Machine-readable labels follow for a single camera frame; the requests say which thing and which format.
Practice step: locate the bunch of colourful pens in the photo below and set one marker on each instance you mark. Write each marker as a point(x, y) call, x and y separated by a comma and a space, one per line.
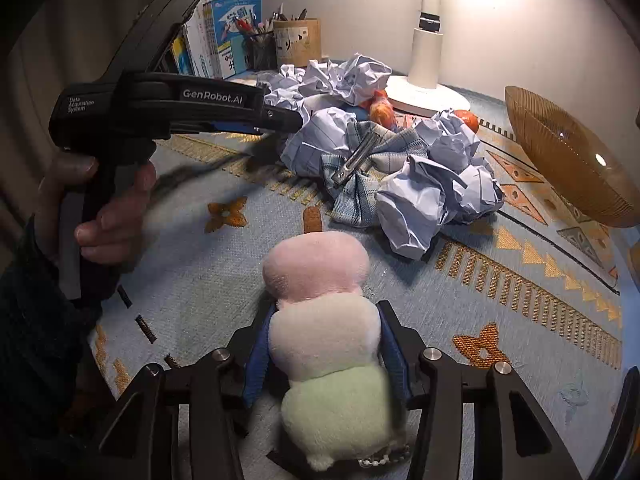
point(250, 27)

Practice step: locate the person's left forearm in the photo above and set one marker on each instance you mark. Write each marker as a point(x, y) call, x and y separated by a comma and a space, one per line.
point(35, 350)

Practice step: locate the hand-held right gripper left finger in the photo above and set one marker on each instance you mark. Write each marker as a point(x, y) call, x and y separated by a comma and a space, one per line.
point(257, 360)

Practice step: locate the amber ribbed glass bowl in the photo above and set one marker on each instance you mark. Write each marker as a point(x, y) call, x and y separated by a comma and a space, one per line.
point(560, 160)

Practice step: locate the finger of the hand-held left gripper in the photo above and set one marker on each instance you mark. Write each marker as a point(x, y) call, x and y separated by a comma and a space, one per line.
point(280, 120)

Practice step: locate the person's left hand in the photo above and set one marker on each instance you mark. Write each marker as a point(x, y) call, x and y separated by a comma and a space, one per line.
point(120, 230)

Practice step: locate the patterned blue woven mat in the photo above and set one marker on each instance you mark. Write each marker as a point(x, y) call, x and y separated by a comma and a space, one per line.
point(200, 285)

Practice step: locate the tangerine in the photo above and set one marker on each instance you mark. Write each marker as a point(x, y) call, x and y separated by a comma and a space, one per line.
point(467, 120)

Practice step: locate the blue cover book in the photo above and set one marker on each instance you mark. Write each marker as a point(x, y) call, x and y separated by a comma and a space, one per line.
point(235, 20)

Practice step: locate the bunch of dark pens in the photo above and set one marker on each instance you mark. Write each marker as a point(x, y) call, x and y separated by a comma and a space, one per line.
point(287, 14)

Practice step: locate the bamboo pen holder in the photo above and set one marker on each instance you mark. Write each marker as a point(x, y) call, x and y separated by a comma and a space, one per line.
point(297, 42)

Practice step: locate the pastel plush popsicle toy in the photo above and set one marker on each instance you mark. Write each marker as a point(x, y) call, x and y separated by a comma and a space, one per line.
point(320, 340)

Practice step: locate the pile of paper balls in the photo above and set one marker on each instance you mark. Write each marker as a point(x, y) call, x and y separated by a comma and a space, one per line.
point(410, 210)

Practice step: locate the yellow book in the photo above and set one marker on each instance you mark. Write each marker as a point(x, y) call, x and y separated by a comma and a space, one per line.
point(181, 57)

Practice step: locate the black mesh pen holder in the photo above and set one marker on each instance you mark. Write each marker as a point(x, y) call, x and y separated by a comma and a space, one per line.
point(260, 52)

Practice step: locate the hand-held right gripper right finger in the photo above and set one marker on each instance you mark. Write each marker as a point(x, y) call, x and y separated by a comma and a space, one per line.
point(395, 355)

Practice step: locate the white desk lamp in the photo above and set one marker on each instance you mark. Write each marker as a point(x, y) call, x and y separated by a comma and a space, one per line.
point(425, 60)

